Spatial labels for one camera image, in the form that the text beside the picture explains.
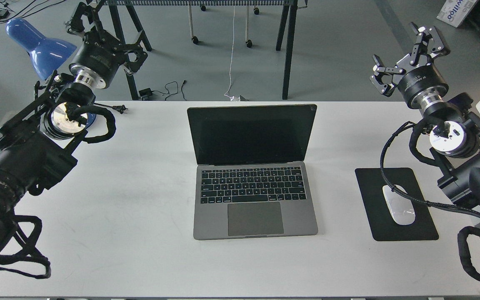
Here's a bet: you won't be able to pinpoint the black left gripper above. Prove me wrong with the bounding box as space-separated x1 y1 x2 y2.
65 2 148 89

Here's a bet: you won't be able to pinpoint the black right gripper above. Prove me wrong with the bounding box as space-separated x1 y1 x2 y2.
370 22 451 110

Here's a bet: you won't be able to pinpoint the grey laptop computer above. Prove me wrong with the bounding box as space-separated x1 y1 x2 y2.
187 104 318 240

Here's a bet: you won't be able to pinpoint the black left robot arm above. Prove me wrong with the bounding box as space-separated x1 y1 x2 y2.
0 0 152 279

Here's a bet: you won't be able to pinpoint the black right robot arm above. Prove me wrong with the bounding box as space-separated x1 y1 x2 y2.
371 23 480 211

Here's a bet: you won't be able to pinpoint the blue desk lamp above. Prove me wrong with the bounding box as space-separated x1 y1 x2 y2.
6 18 105 129

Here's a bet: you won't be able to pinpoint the black power plug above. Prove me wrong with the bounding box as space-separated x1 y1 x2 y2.
94 102 128 114

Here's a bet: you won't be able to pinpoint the white cardboard box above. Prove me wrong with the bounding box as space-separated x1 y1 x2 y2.
436 0 479 28

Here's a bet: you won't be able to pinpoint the white rolling cart legs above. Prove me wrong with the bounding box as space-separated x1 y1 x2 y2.
187 0 261 50

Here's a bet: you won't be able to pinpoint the white computer mouse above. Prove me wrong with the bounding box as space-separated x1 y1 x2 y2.
382 185 416 225

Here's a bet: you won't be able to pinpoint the black mouse pad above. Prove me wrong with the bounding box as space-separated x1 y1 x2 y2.
355 167 439 242

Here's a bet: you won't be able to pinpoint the black power adapter with cable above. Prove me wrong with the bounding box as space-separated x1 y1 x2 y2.
138 80 187 101

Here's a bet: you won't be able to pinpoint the black trestle table frame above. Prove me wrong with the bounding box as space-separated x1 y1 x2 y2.
97 0 308 100

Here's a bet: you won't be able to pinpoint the white hanging cable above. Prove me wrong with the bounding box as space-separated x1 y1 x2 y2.
224 5 240 100

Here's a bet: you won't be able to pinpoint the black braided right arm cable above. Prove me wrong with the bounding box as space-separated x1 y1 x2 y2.
380 121 480 286

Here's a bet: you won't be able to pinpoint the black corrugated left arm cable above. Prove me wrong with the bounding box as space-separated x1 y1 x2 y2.
0 104 117 280

